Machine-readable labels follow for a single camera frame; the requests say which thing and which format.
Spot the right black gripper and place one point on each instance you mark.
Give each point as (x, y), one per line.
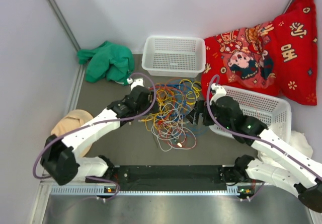
(201, 106)

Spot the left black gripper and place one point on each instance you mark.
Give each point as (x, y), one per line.
(152, 97)

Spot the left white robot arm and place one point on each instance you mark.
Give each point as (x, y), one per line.
(62, 158)

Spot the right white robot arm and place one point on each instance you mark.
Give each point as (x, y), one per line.
(297, 174)

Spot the white basket at back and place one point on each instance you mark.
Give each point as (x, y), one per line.
(167, 56)

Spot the white basket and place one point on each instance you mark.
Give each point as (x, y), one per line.
(274, 112)
(167, 56)

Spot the green cloth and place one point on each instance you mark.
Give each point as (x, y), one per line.
(109, 61)

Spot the white basket at right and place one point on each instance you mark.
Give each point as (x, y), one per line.
(274, 112)

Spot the beige cloth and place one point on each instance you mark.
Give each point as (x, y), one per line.
(73, 120)

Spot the red patterned cloth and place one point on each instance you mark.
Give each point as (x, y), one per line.
(277, 57)

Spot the white cloth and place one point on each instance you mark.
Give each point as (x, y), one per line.
(297, 141)

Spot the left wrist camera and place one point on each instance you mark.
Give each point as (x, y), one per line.
(135, 82)

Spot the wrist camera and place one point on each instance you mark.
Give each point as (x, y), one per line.
(135, 82)
(216, 92)

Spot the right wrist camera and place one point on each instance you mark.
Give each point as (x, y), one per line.
(216, 92)

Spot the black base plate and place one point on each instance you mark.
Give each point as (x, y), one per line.
(174, 178)

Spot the grey slotted cable duct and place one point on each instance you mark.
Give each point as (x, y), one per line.
(103, 190)

